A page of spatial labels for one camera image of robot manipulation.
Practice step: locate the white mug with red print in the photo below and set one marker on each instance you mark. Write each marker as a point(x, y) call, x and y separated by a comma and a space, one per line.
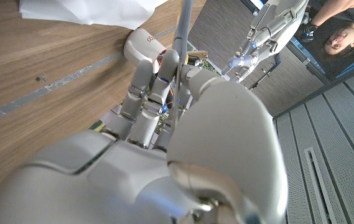
point(142, 43)

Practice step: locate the creased white paper sheet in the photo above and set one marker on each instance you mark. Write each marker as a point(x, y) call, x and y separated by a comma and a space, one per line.
point(102, 11)

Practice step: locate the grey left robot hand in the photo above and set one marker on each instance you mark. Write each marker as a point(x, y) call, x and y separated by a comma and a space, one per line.
point(276, 25)

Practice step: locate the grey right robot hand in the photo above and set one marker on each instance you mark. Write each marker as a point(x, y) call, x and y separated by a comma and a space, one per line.
point(133, 180)

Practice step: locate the person in dark shirt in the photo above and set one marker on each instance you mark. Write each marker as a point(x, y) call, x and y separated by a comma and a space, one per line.
point(341, 42)

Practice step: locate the bare person forearm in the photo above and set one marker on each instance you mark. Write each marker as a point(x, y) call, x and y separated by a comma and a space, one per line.
point(335, 9)

